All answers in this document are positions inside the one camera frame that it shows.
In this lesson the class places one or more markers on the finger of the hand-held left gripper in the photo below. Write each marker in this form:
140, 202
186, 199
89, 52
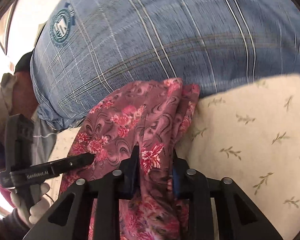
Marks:
72, 163

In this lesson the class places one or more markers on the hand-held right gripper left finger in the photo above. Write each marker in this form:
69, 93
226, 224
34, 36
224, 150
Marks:
132, 170

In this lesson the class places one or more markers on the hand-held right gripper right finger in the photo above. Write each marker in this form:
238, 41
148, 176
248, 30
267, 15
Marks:
175, 180

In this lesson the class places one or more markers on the pink floral garment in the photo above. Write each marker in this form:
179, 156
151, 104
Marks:
140, 120

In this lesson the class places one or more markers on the person's left forearm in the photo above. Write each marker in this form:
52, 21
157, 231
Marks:
13, 221

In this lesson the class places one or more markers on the person's left hand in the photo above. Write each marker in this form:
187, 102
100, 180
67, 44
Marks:
40, 205

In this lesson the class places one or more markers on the person's beige jacket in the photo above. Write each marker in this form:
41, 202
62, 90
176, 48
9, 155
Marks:
1, 105

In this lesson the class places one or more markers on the person's head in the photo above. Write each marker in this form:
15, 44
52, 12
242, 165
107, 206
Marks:
25, 87

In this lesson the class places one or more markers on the cream leaf-print bed sheet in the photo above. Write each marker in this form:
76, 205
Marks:
240, 135

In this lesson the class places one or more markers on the wooden window frame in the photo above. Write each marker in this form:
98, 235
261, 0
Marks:
5, 30

